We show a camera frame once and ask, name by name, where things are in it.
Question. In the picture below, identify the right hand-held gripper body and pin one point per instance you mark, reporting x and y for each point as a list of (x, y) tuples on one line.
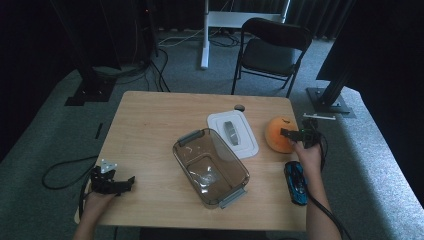
[(310, 133)]

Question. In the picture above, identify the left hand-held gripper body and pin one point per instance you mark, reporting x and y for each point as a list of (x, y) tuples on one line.
[(102, 181)]

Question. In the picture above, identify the orange plush toy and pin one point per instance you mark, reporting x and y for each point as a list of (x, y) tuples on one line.
[(278, 135)]

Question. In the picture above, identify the white storage box lid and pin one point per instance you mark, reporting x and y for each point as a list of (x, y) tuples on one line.
[(245, 140)]

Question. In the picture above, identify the blue toy car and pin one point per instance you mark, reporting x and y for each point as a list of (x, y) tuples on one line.
[(296, 183)]

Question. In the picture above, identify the clear brown storage box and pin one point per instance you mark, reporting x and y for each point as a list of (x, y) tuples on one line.
[(213, 173)]

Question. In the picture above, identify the person's left hand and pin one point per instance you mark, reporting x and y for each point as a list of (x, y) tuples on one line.
[(96, 205)]

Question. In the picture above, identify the person's right hand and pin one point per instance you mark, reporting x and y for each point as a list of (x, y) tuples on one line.
[(310, 160)]

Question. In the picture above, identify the black metal stand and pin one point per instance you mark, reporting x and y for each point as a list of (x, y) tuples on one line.
[(90, 86), (328, 100)]

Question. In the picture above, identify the small black strip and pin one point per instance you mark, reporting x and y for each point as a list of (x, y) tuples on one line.
[(98, 130)]

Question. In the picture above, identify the black folding chair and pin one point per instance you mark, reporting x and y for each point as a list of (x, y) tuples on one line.
[(270, 53)]

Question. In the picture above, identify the white desk frame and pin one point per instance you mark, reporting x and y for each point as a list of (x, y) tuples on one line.
[(230, 18)]

